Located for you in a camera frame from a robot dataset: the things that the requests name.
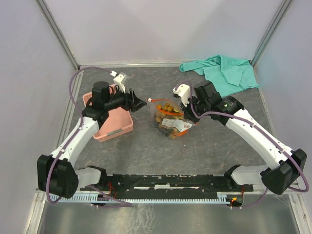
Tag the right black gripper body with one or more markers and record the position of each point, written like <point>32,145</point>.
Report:
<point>200,107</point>

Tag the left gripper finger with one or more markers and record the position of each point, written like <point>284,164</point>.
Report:
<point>137,104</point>
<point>132,94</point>

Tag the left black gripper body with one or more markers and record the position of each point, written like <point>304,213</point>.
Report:
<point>120,99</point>

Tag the orange toy fruit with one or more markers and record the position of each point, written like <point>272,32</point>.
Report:
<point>179,134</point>

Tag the clear zip top bag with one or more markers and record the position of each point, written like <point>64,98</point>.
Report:
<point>178,124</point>

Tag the pink perforated basket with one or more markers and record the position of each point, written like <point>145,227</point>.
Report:
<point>112,123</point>

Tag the brown longan bunch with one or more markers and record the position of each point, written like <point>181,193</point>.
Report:
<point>161,113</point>

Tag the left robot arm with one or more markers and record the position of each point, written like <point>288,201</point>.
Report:
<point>64,157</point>

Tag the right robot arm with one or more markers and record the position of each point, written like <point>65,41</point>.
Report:
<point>283,165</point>

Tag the teal cloth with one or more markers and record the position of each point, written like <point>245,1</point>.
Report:
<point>228,75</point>

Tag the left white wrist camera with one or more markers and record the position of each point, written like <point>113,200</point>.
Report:
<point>119,80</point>

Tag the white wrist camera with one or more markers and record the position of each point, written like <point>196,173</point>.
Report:
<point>119,80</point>
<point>184,92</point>

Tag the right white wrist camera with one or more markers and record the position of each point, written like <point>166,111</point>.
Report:
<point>184,92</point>

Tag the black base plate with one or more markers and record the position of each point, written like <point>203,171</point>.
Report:
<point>170,186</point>

